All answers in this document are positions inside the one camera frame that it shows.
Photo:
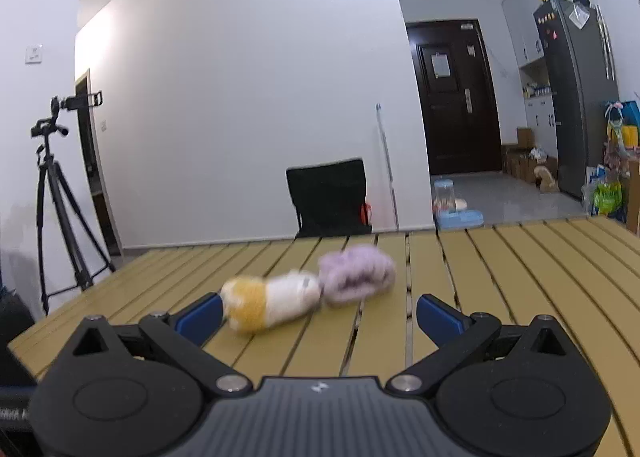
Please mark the clear plastic bag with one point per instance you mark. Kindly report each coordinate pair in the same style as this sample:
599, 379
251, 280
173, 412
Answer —
578, 14

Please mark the green packet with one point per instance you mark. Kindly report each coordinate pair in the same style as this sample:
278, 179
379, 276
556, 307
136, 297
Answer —
608, 199

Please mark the yellow white plush toy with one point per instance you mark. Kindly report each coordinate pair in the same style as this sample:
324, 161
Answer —
270, 299

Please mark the blue gift bag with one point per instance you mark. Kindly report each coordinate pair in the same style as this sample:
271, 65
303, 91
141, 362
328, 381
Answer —
629, 112

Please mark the purple fluffy headband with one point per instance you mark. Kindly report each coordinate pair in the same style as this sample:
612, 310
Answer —
357, 272

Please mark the black bag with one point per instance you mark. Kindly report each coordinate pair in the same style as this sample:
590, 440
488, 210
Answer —
15, 337

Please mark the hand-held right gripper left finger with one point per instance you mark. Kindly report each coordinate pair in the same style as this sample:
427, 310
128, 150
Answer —
200, 318

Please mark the cardboard boxes on floor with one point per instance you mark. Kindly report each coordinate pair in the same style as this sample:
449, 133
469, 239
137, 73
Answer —
525, 159

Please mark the white paper on door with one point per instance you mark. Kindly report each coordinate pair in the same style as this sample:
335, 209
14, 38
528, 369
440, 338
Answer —
441, 65

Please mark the black phone clamp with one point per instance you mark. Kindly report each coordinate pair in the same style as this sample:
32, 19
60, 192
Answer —
75, 102

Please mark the large cardboard box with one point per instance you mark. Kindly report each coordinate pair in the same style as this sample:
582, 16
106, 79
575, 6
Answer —
634, 197

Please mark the white mop pole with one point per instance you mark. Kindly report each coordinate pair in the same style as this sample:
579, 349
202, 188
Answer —
386, 162

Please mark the yellow gift bag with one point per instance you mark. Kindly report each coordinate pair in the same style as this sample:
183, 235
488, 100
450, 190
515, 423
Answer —
625, 136

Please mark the white lower cabinet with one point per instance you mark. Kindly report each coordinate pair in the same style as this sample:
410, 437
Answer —
542, 127

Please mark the row of bottles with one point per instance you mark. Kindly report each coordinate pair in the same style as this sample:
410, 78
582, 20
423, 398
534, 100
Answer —
536, 89

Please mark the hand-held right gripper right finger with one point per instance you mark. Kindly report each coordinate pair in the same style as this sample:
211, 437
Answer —
440, 319

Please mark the white upper cabinet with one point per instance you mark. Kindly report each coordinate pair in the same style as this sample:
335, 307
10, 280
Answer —
522, 22

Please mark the grey refrigerator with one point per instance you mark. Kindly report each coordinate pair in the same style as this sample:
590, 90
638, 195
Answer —
575, 117

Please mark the clear pet water dispenser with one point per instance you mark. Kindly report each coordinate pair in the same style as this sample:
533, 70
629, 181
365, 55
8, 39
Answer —
450, 207

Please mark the black camera tripod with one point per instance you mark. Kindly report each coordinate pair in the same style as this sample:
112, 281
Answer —
52, 197

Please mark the white cabinet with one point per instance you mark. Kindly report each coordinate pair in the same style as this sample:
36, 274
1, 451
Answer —
542, 127
522, 22

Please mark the black chair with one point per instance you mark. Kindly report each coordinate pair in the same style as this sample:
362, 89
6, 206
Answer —
327, 197

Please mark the beige plush dog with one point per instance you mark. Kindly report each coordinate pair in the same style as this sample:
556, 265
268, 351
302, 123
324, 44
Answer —
546, 179

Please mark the dark wooden door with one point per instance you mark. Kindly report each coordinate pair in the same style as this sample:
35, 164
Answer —
452, 127

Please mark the dark wooden door frame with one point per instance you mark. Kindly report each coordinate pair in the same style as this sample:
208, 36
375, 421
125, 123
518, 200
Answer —
95, 172

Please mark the white wall switch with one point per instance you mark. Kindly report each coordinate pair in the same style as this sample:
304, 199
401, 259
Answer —
34, 53

